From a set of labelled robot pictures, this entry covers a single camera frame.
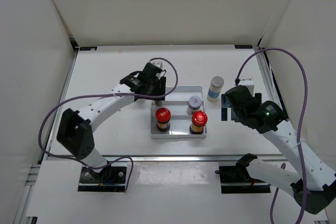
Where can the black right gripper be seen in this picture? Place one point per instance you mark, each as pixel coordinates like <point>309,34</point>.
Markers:
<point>224,103</point>

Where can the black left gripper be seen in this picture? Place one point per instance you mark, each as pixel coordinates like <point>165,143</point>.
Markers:
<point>163,85</point>

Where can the small dark spice jar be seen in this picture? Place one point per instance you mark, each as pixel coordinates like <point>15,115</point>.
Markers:
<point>158,103</point>

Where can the red-lid amber jar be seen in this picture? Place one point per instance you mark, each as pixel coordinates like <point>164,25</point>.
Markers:
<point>198,122</point>

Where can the small pale spice jar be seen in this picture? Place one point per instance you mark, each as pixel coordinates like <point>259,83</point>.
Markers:
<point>194,104</point>

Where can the red-lid dark jar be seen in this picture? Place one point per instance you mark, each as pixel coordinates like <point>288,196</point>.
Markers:
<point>163,117</point>

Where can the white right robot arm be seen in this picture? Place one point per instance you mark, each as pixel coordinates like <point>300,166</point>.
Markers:
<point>312,184</point>

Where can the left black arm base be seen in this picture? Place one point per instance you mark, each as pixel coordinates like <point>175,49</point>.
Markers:
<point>112,179</point>

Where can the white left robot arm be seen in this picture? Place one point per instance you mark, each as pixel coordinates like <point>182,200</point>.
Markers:
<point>75,132</point>

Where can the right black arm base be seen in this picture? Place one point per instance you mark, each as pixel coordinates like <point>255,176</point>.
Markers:
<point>234,183</point>

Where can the white divided tray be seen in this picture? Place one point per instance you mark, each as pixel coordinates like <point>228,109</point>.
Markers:
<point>180,121</point>

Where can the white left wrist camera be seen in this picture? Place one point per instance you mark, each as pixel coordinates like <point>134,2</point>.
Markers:
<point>158,64</point>

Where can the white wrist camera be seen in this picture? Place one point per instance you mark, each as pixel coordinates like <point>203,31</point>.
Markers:
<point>158,64</point>
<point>248,82</point>

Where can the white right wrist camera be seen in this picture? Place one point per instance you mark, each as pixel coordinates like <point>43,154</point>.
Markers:
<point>248,82</point>

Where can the right aluminium frame rail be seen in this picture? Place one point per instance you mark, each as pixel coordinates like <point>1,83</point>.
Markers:
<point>267,77</point>

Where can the aluminium frame rail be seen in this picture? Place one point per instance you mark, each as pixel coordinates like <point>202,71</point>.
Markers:
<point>204,158</point>
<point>29,185</point>
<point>267,77</point>

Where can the front aluminium frame rail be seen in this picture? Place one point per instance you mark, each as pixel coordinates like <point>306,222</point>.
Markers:
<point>204,158</point>

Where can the left aluminium frame rail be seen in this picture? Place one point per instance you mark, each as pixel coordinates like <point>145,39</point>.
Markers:
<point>29,185</point>

